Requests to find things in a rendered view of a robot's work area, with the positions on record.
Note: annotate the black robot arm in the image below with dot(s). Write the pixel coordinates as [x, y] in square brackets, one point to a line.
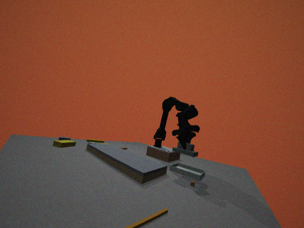
[187, 112]

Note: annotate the long yellow-brown thin bar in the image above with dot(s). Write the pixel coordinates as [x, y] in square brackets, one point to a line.
[148, 219]

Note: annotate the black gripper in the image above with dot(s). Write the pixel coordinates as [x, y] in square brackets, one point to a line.
[183, 136]

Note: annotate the yellow flat block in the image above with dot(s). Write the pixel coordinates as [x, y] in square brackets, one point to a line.
[64, 143]

